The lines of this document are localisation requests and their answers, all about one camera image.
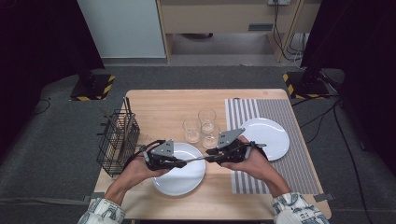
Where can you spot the wooden cabinet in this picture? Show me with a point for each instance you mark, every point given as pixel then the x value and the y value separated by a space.
pixel 218 15

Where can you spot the metal cutlery piece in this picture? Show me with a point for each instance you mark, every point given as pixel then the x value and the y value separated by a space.
pixel 129 127

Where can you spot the clear drinking glass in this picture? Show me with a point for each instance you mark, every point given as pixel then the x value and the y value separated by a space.
pixel 207 118
pixel 192 133
pixel 211 140

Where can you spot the black stand with striped base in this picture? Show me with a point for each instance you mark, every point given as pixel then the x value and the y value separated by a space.
pixel 306 87
pixel 93 88

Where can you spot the person's right hand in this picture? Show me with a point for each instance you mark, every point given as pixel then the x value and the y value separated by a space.
pixel 258 165

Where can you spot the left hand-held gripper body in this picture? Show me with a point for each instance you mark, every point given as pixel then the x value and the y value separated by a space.
pixel 162 149

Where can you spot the metal knife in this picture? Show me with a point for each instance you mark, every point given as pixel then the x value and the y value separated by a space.
pixel 196 159

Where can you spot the white plate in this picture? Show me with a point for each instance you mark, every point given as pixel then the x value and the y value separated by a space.
pixel 186 180
pixel 271 133

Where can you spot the grey tape strip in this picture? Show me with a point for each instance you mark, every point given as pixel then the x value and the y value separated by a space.
pixel 323 197
pixel 97 195

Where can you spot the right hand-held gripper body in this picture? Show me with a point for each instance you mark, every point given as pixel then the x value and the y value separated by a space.
pixel 232 140

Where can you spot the black curtain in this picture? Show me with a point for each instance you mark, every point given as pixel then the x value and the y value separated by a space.
pixel 367 62
pixel 37 46

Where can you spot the grey striped placemat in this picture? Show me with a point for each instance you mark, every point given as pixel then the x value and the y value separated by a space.
pixel 302 161

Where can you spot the person's left hand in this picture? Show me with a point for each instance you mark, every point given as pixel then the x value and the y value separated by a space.
pixel 140 174

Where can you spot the white cabinet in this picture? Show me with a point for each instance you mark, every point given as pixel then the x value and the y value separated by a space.
pixel 124 28

